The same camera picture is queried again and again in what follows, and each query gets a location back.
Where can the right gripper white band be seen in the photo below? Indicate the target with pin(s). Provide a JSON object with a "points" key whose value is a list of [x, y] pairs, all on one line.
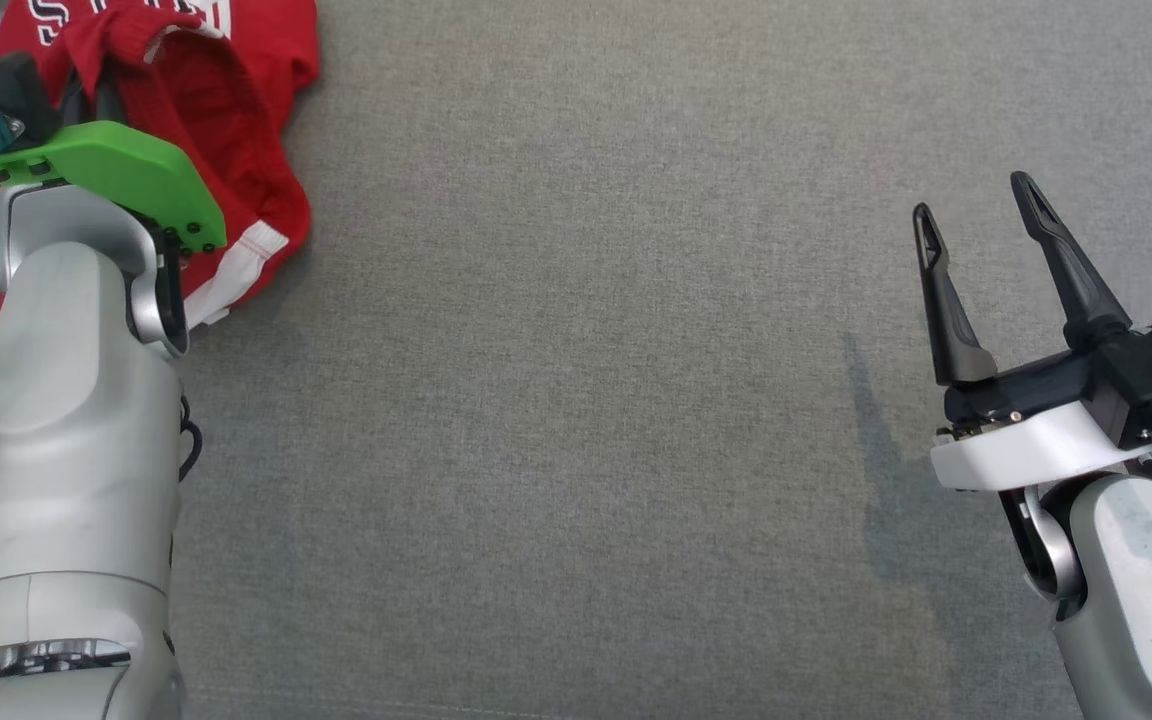
{"points": [[1026, 445]]}

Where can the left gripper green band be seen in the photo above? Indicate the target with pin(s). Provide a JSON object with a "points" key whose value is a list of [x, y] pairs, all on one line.
{"points": [[126, 170]]}

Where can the red basketball jersey white trim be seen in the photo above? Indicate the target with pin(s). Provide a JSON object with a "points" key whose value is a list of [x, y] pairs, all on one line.
{"points": [[271, 25]]}

